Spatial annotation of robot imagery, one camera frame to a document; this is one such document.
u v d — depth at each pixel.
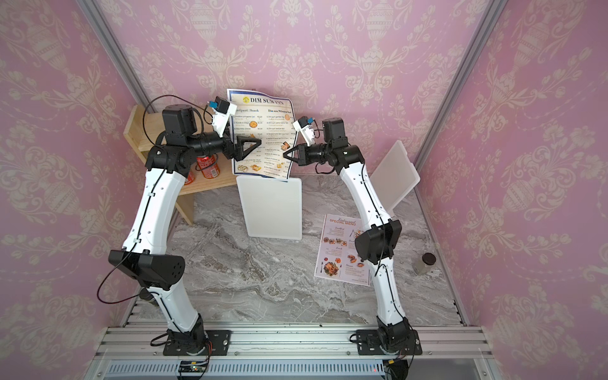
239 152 0.62
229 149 0.61
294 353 0.74
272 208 0.92
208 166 0.65
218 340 0.74
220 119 0.59
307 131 0.73
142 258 0.45
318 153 0.71
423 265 0.82
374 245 0.66
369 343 0.73
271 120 0.70
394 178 0.89
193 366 0.71
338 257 0.92
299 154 0.74
